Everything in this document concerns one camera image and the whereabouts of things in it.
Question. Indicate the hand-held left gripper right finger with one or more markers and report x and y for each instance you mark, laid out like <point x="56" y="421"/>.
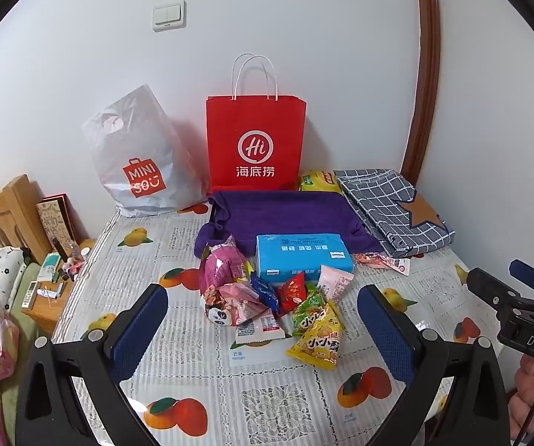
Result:
<point x="385" y="330"/>

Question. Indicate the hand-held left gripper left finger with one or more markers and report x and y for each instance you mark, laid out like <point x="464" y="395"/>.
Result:
<point x="139" y="330"/>

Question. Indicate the pink peach print snack packet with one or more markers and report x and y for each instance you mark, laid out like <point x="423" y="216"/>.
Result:
<point x="243" y="297"/>

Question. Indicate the dark blue snack packet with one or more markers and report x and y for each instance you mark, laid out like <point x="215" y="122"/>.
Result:
<point x="262" y="290"/>

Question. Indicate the purple cloth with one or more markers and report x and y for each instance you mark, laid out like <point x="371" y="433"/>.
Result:
<point x="285" y="213"/>

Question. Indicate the small red white snack packet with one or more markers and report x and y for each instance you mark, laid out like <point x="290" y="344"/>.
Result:
<point x="383" y="261"/>

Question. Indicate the yellow snack packet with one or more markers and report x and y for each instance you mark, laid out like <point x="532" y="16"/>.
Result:
<point x="318" y="344"/>

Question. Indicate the green snack packet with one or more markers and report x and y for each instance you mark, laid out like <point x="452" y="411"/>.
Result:
<point x="306" y="311"/>

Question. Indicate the wooden nightstand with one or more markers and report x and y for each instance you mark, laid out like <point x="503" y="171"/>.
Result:
<point x="44" y="316"/>

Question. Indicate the white tube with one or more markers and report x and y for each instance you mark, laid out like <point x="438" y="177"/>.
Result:
<point x="49" y="293"/>

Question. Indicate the magenta snack packet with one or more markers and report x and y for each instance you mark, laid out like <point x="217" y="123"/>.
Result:
<point x="223" y="265"/>

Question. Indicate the teal white small box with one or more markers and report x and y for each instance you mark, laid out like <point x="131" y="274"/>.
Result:
<point x="49" y="267"/>

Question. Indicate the white remote control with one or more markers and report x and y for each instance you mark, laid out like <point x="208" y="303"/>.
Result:
<point x="30" y="295"/>

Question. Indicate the blue tissue pack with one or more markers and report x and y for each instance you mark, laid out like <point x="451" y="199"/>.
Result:
<point x="295" y="255"/>

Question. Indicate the white red label snack packet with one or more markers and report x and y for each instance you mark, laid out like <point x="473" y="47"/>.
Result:
<point x="257" y="330"/>

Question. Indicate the grey checked cloth bag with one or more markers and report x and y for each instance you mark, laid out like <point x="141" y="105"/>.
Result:
<point x="378" y="204"/>

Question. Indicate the fruit print tablecloth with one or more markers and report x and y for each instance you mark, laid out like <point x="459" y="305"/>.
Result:
<point x="248" y="399"/>

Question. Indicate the patterned book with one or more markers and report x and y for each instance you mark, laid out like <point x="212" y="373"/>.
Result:
<point x="55" y="223"/>

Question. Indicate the yellow chips bag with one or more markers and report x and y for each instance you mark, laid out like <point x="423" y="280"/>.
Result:
<point x="318" y="182"/>

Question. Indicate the wooden headboard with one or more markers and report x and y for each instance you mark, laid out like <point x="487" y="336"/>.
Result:
<point x="11" y="204"/>

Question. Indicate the white plastic shopping bag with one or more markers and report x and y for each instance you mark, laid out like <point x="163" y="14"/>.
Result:
<point x="127" y="148"/>

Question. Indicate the red paper bag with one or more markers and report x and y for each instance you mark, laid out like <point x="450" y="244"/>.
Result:
<point x="253" y="121"/>

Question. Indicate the brown wooden door frame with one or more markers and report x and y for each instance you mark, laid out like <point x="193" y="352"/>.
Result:
<point x="422" y="79"/>

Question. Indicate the white wall switch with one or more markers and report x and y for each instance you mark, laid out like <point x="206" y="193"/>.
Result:
<point x="169" y="16"/>

